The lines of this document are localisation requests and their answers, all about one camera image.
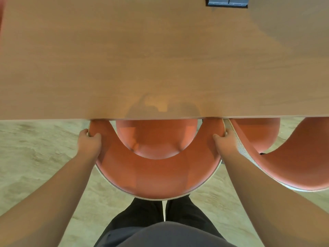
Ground person's right hand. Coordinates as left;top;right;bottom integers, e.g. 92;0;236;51
212;128;242;162

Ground person's left hand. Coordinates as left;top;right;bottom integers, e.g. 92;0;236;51
77;129;102;163

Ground orange curved-back chair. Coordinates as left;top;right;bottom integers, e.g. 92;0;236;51
88;118;235;201
223;116;329;192

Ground person's left forearm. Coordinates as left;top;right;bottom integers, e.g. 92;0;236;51
0;151;98;247

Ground person's right forearm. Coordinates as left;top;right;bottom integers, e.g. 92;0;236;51
221;151;329;247

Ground person's black trousers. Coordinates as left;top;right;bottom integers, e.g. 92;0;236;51
94;197;227;247

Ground person's grey shirt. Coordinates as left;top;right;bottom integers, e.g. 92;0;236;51
99;221;234;247

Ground dark table power socket box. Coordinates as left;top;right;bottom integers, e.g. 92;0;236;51
205;0;249;8

